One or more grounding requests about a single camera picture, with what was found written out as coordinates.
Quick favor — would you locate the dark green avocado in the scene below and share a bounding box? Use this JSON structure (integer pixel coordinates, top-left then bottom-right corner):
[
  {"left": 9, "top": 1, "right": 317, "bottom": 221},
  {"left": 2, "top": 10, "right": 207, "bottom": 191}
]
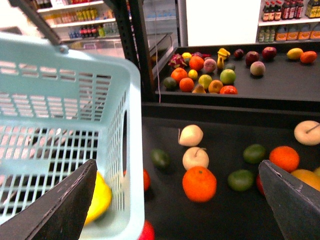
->
[{"left": 150, "top": 148, "right": 171, "bottom": 170}]

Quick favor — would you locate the far dark red apple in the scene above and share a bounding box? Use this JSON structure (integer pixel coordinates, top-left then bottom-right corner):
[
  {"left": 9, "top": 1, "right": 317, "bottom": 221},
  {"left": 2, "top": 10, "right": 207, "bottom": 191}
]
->
[{"left": 245, "top": 51, "right": 260, "bottom": 67}]

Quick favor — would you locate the white sauce shelf right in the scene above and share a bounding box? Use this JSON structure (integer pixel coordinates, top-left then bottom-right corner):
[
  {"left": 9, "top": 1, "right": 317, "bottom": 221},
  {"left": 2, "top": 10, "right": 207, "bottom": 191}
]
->
[{"left": 256, "top": 0, "right": 320, "bottom": 43}]

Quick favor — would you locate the yellow lemon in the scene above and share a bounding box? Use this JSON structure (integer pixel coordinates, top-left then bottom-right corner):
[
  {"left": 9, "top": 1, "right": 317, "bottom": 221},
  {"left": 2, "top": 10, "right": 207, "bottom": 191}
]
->
[
  {"left": 286, "top": 48, "right": 304, "bottom": 60},
  {"left": 84, "top": 171, "right": 112, "bottom": 226}
]

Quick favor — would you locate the light teal shopping basket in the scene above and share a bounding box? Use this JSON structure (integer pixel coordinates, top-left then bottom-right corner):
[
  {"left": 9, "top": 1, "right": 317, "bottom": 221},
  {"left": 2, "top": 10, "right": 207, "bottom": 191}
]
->
[{"left": 0, "top": 32, "right": 145, "bottom": 240}]

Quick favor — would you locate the green lime upper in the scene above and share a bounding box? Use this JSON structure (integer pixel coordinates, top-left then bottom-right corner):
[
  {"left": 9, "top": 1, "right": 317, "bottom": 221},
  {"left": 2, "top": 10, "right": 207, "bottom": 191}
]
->
[{"left": 243, "top": 144, "right": 267, "bottom": 164}]

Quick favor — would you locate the far orange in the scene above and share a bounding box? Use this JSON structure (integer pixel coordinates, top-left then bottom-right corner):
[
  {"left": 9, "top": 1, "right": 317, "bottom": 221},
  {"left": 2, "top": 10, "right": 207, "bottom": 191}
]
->
[{"left": 300, "top": 51, "right": 318, "bottom": 64}]

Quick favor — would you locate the orange persimmon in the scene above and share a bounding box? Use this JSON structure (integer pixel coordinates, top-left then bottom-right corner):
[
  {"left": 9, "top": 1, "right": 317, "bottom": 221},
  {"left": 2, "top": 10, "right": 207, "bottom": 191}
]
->
[{"left": 143, "top": 169, "right": 151, "bottom": 192}]

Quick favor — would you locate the white hanging cord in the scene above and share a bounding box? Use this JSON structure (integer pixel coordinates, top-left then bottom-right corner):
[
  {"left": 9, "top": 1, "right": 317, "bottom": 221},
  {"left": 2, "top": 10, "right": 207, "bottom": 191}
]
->
[{"left": 152, "top": 0, "right": 162, "bottom": 104}]

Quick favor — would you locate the glass freezer chest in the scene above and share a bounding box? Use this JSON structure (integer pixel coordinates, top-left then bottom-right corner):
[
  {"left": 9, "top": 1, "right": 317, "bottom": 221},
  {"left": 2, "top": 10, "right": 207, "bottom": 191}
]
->
[{"left": 66, "top": 32, "right": 175, "bottom": 76}]

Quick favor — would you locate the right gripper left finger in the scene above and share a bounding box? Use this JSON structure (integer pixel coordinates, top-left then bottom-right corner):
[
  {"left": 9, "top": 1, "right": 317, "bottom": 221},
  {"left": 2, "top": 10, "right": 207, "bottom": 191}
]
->
[{"left": 0, "top": 159, "right": 97, "bottom": 240}]

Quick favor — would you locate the small orange middle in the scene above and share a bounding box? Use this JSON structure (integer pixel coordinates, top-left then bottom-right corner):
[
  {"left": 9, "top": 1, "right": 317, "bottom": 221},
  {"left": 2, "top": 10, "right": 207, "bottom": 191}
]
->
[{"left": 269, "top": 145, "right": 300, "bottom": 173}]

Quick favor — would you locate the green lime lower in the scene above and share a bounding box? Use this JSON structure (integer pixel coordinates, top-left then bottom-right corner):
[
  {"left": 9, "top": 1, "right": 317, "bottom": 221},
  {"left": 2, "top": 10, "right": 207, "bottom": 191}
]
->
[{"left": 227, "top": 169, "right": 255, "bottom": 192}]

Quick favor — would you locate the far peach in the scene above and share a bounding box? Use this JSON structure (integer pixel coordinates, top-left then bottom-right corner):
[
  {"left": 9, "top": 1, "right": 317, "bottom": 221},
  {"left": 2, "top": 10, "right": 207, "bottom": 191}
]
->
[{"left": 250, "top": 61, "right": 266, "bottom": 76}]

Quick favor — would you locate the large orange front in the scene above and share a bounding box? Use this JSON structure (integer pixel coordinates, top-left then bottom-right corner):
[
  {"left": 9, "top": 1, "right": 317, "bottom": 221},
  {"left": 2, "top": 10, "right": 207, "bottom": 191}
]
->
[{"left": 182, "top": 166, "right": 217, "bottom": 203}]

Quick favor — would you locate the white drinks shelf left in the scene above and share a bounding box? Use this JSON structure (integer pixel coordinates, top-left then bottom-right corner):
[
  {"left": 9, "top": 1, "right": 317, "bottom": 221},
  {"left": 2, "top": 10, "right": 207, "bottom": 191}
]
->
[{"left": 31, "top": 0, "right": 119, "bottom": 41}]

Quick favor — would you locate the green lime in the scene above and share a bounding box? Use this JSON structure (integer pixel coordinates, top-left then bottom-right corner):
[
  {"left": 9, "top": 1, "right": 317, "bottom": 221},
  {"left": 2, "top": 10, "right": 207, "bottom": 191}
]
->
[
  {"left": 243, "top": 144, "right": 267, "bottom": 164},
  {"left": 227, "top": 169, "right": 255, "bottom": 192}
]

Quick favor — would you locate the black fruit display shelf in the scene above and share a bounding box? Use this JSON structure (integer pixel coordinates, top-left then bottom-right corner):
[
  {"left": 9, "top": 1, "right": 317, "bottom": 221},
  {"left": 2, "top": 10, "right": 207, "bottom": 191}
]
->
[{"left": 104, "top": 0, "right": 320, "bottom": 240}]

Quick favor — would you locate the far green apple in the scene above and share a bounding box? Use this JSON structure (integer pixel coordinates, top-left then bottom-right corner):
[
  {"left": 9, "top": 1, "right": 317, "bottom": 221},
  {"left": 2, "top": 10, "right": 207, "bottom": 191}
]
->
[{"left": 220, "top": 69, "right": 236, "bottom": 85}]

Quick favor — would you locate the yellow apple front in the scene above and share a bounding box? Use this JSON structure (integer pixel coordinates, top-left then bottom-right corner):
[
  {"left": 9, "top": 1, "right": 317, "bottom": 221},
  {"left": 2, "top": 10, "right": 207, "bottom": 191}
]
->
[{"left": 291, "top": 169, "right": 320, "bottom": 191}]

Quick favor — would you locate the pink dragon fruit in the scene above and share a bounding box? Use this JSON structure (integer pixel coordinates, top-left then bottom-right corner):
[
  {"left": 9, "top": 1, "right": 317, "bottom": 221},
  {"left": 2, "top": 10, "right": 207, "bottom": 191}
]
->
[{"left": 168, "top": 53, "right": 187, "bottom": 69}]

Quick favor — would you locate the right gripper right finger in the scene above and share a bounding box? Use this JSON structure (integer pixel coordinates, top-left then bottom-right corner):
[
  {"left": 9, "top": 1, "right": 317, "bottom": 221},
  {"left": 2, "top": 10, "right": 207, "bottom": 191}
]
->
[{"left": 258, "top": 160, "right": 320, "bottom": 240}]

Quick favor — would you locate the white pear with stem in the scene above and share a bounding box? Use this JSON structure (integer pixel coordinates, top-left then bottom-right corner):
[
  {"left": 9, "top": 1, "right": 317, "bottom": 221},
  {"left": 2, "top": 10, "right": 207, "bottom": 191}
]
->
[{"left": 182, "top": 146, "right": 210, "bottom": 171}]

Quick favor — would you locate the grey basket handle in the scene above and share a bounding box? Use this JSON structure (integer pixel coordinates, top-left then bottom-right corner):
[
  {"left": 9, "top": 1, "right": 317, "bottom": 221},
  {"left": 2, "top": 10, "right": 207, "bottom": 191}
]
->
[{"left": 9, "top": 0, "right": 69, "bottom": 54}]

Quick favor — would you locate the red fruit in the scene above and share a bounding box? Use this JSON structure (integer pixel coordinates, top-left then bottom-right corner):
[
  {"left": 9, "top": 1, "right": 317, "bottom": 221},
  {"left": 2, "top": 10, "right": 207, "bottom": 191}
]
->
[{"left": 138, "top": 220, "right": 155, "bottom": 240}]

